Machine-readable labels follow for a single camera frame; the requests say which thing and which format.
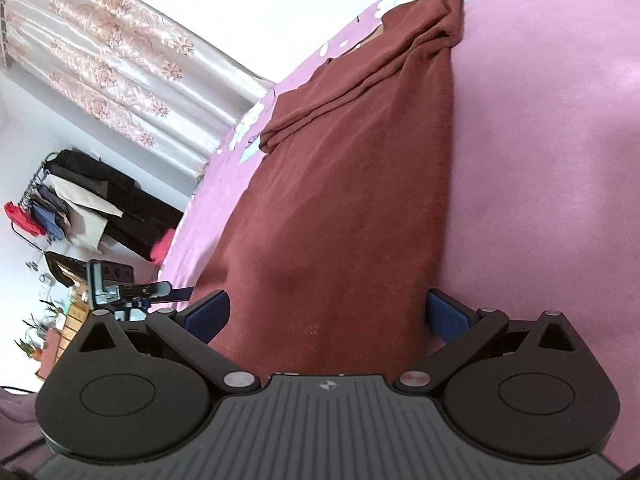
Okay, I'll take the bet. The pink floral bedsheet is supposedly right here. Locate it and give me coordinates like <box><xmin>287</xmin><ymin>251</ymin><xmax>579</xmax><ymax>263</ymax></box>
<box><xmin>152</xmin><ymin>0</ymin><xmax>640</xmax><ymax>411</ymax></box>

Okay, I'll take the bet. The red-brown sweater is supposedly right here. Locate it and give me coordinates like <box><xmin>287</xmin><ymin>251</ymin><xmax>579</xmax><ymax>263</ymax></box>
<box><xmin>192</xmin><ymin>0</ymin><xmax>466</xmax><ymax>377</ymax></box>

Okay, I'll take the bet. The wooden cabinet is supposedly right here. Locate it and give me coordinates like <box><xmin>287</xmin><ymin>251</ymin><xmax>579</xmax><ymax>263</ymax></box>
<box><xmin>49</xmin><ymin>292</ymin><xmax>94</xmax><ymax>362</ymax></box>

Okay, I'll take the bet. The red garment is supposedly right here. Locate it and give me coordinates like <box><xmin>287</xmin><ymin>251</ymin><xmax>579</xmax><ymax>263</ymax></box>
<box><xmin>4</xmin><ymin>201</ymin><xmax>47</xmax><ymax>239</ymax></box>

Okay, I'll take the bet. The dark box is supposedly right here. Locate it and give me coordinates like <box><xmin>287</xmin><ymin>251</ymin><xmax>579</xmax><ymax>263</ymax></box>
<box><xmin>44</xmin><ymin>253</ymin><xmax>90</xmax><ymax>289</ymax></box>

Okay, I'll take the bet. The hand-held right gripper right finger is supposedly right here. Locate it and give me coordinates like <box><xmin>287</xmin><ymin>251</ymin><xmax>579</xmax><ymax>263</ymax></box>
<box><xmin>394</xmin><ymin>288</ymin><xmax>577</xmax><ymax>396</ymax></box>

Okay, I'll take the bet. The beige garment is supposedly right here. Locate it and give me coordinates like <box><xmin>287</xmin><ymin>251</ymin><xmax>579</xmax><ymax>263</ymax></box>
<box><xmin>50</xmin><ymin>177</ymin><xmax>124</xmax><ymax>252</ymax></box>

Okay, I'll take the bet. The pink garment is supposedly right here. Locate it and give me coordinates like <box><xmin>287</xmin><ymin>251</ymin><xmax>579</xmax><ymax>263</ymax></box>
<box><xmin>151</xmin><ymin>229</ymin><xmax>177</xmax><ymax>266</ymax></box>

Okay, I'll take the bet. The metal clothes rack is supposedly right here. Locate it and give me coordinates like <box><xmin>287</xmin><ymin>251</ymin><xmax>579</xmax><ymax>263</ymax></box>
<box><xmin>9</xmin><ymin>157</ymin><xmax>53</xmax><ymax>261</ymax></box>

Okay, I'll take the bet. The blue garment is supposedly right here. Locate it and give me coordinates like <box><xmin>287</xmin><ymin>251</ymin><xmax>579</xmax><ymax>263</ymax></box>
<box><xmin>27</xmin><ymin>185</ymin><xmax>72</xmax><ymax>242</ymax></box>

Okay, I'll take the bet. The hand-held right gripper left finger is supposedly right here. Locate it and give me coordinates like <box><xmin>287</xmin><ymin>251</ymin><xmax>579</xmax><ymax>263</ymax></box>
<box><xmin>77</xmin><ymin>290</ymin><xmax>262</xmax><ymax>396</ymax></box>

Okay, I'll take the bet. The rack of hanging clothes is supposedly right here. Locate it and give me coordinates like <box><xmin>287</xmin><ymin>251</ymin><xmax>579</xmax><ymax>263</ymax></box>
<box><xmin>42</xmin><ymin>149</ymin><xmax>184</xmax><ymax>262</ymax></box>

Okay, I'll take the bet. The beige patterned curtain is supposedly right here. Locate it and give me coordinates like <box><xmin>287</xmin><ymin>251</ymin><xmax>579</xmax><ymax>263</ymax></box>
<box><xmin>0</xmin><ymin>0</ymin><xmax>277</xmax><ymax>182</ymax></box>

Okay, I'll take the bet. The purple cloth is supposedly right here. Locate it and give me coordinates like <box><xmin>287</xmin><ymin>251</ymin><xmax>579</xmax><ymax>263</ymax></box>
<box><xmin>0</xmin><ymin>389</ymin><xmax>47</xmax><ymax>463</ymax></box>

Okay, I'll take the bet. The green potted plant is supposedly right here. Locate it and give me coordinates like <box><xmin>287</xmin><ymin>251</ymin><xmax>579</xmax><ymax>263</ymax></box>
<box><xmin>14</xmin><ymin>299</ymin><xmax>57</xmax><ymax>362</ymax></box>

